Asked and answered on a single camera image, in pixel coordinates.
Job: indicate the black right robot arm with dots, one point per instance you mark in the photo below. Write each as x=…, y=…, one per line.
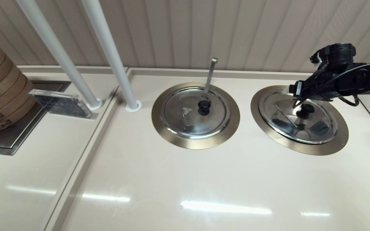
x=358, y=80

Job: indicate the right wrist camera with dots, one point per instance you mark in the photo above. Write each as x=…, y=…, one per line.
x=320, y=56

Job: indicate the round steel soup well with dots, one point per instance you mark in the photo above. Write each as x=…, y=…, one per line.
x=318, y=150

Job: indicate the recessed steel tray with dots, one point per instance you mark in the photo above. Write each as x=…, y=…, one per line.
x=18, y=141

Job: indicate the steel hinged lid black knob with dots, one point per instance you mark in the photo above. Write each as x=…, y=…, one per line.
x=268, y=112
x=178, y=125

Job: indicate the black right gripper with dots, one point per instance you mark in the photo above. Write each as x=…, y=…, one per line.
x=305, y=89

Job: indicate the white round pole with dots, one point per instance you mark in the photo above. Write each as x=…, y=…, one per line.
x=62, y=57
x=113, y=57

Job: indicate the clear acrylic sign holder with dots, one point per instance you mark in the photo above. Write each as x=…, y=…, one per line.
x=63, y=104

